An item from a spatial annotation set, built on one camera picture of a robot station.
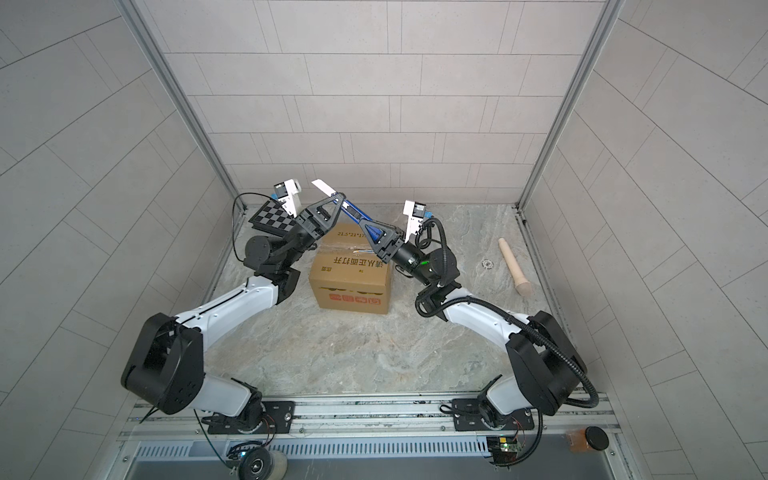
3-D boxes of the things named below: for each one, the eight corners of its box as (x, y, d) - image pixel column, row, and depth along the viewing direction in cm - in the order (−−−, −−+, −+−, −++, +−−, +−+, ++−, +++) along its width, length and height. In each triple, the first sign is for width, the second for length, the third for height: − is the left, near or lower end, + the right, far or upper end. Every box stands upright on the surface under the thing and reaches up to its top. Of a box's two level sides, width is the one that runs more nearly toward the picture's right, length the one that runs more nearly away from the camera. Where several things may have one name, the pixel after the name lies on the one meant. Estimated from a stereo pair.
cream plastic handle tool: (520, 296, 94) (524, 291, 92) (493, 244, 107) (496, 238, 105) (530, 294, 95) (534, 289, 92) (502, 242, 108) (505, 237, 105)
